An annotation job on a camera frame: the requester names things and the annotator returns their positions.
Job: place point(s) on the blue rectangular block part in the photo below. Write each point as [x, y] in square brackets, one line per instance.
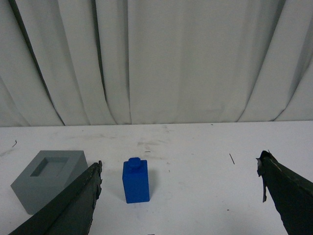
[136, 181]

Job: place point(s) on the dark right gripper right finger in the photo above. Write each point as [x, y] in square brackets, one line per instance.
[292, 194]

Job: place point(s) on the white draped curtain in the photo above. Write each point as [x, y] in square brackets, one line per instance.
[104, 62]

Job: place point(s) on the gray square base block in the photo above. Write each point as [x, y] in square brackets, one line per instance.
[50, 172]

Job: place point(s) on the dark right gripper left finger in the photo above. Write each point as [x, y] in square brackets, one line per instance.
[71, 211]

